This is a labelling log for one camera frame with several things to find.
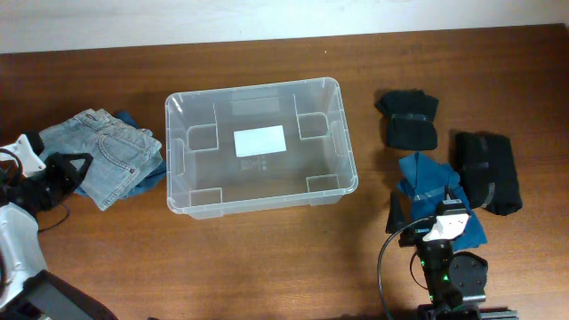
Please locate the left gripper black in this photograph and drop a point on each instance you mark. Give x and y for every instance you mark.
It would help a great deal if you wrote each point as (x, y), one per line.
(60, 164)

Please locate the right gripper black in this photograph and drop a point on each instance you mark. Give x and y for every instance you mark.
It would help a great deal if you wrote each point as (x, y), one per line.
(395, 220)

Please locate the light blue jeans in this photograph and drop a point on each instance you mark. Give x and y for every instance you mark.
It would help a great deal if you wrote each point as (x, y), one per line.
(111, 155)

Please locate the dark blue jeans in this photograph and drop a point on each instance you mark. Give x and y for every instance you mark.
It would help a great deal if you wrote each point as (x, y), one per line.
(146, 178)

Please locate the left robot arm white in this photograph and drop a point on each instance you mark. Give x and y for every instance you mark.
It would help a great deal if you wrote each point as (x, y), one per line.
(28, 289)

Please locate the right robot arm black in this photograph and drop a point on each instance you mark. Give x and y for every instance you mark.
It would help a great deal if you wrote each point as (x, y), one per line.
(455, 281)

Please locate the blue folded cloth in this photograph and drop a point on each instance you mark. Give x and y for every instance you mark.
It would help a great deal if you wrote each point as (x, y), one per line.
(424, 184)

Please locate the large black folded cloth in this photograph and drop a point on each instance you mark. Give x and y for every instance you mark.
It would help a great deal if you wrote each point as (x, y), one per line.
(488, 173)

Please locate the small black folded cloth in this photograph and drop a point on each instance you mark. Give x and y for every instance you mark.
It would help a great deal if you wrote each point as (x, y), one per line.
(410, 118)

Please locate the clear plastic storage bin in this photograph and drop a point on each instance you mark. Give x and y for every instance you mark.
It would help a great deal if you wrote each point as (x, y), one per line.
(205, 178)

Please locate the white label in bin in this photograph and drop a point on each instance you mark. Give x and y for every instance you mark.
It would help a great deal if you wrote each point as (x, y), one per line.
(260, 141)

